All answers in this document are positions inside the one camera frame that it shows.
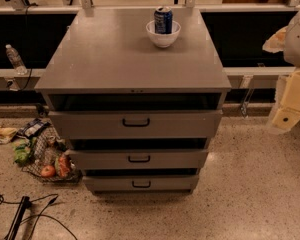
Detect white bowl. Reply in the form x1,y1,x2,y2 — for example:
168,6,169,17
146,21,181,48

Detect yellow cloth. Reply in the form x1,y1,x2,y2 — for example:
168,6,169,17
0,126,17,144

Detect orange chip bag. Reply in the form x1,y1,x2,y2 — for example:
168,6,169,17
55,155,71,178

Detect grey drawer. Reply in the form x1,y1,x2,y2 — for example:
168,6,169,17
83,175,199,192
49,111,222,140
69,150,208,170

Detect bottom grey drawer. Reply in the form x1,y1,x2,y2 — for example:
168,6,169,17
83,175,199,192

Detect blue pepsi can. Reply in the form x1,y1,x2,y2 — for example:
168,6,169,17
154,6,173,34

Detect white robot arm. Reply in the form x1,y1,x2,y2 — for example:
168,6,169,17
262,10,300,134

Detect clear plastic water bottle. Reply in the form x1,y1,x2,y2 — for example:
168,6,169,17
5,44,27,75

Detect black cable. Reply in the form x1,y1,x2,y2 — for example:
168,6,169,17
0,189,79,240

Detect red apple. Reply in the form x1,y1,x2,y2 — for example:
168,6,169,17
41,165,56,178

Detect grey drawer cabinet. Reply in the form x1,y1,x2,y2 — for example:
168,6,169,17
34,7,232,196

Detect middle grey drawer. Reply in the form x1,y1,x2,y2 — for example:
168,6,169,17
69,150,208,170

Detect blue snack bag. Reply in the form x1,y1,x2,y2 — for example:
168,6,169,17
17,118,50,138

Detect top grey drawer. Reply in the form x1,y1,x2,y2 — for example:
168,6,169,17
49,111,222,140

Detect green snack bag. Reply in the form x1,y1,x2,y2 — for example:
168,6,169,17
12,138,36,166

